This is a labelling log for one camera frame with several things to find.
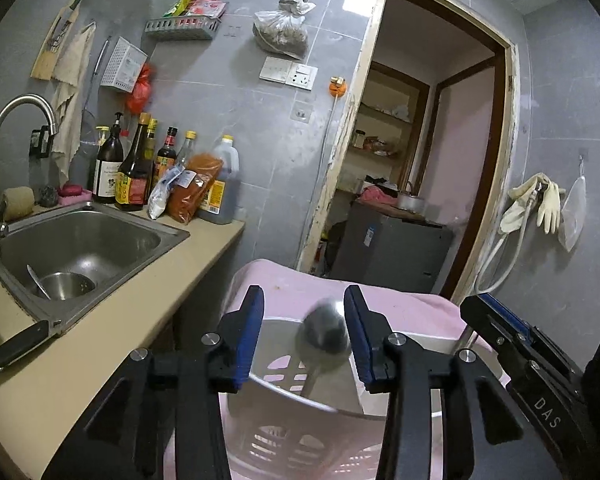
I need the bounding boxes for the curved metal faucet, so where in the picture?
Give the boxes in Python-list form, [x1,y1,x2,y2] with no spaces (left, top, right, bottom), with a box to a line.
[0,94,61,246]

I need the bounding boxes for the yellow capped sauce bottle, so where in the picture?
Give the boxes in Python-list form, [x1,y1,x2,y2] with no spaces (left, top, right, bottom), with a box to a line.
[145,118,159,186]

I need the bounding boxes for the red chili powder bag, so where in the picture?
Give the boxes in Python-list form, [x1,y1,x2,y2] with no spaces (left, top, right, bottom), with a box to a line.
[166,152,223,225]

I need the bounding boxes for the translucent hanging plastic bag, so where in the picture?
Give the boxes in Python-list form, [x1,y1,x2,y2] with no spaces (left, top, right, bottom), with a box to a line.
[557,157,588,253]

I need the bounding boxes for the clear plastic bag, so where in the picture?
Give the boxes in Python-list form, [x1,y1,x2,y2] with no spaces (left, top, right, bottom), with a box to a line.
[252,0,317,58]

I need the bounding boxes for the metal ladle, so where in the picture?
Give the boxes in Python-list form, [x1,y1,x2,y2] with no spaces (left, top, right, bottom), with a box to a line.
[295,297,353,398]

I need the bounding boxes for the worn door frame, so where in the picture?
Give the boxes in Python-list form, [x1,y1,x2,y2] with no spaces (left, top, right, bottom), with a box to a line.
[296,0,521,306]

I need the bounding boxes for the white wall basket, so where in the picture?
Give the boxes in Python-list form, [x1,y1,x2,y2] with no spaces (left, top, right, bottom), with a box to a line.
[99,36,148,93]

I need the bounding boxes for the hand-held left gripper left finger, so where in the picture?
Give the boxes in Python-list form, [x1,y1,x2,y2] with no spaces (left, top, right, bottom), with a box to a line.
[42,285,266,480]

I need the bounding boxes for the red label sauce bottle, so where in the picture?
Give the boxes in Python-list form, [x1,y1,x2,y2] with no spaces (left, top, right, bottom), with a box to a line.
[156,126,179,181]

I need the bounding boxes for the black handled knife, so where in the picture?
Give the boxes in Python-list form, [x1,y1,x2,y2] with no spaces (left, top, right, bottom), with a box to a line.
[0,320,51,386]

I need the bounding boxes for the metal colander bowl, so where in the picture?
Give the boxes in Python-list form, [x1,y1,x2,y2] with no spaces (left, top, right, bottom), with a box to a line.
[32,271,97,301]

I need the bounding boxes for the dark soy sauce bottle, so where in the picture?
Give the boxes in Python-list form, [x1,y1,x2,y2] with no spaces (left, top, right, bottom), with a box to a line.
[115,112,153,211]

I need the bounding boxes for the cream rubber gloves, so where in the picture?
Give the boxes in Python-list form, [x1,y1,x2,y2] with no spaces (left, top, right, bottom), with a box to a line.
[500,172,567,235]

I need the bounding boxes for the green yellow packet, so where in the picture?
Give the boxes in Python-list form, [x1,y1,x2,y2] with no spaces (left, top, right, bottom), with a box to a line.
[162,0,197,18]

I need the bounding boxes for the dark liquid jug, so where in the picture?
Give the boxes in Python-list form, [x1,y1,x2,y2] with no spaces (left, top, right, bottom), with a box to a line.
[196,135,241,225]

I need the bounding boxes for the white switch panel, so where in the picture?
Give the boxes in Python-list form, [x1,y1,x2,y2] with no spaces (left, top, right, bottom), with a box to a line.
[259,56,293,83]

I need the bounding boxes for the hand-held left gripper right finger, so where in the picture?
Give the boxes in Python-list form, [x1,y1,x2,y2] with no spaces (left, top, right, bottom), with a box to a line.
[343,284,548,480]

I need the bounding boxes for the pink cloth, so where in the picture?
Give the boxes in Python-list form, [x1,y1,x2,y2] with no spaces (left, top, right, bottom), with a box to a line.
[361,185,398,207]

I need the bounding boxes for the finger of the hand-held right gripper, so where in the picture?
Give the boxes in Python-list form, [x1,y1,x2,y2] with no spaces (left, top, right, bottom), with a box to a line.
[460,293,533,363]
[529,326,581,376]

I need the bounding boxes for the wooden cutting board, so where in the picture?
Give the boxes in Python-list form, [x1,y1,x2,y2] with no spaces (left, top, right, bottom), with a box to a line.
[30,0,106,81]

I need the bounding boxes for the beige hanging towel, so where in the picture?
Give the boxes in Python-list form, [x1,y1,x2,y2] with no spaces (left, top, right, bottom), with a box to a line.
[50,22,97,186]

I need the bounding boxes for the pink sponge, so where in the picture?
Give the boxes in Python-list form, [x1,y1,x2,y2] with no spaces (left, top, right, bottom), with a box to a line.
[57,184,93,206]

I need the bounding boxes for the red plastic bag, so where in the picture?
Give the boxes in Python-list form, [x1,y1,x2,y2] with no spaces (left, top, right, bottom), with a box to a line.
[126,64,157,116]

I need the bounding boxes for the white plastic basket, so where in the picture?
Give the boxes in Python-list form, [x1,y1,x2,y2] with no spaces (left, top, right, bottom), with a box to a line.
[219,316,511,480]

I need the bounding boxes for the clear yellow capped bottle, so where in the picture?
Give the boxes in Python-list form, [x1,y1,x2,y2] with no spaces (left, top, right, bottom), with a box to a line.
[177,131,197,168]

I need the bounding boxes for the red packet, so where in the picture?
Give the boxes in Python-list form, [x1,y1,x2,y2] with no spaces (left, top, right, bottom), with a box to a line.
[185,0,228,20]

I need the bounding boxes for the dark pump bottle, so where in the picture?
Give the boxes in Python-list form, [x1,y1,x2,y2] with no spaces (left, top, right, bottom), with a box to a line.
[91,111,125,204]

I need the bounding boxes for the metal spoon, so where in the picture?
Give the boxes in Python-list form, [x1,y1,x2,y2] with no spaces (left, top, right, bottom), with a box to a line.
[26,264,51,298]

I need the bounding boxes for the pink cover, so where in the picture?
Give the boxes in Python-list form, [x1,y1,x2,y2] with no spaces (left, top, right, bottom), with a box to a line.
[228,259,481,480]

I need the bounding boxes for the white salt bag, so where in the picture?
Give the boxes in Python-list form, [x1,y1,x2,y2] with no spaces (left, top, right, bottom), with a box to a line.
[147,164,198,221]

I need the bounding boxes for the grey wall shelf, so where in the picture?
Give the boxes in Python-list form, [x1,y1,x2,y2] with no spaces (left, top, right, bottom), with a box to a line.
[145,16,222,41]

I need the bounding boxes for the wooden shelf unit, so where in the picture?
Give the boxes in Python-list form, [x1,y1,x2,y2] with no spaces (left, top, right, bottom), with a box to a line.
[337,60,431,196]

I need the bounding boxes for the grey cabinet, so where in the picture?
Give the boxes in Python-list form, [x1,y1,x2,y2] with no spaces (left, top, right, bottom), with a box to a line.
[330,200,456,293]

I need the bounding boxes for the metal pot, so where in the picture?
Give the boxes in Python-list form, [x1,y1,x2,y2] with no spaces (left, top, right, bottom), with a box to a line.
[396,191,427,213]

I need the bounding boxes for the stainless steel sink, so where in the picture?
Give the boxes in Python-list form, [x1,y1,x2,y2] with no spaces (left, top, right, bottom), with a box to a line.
[0,202,191,336]

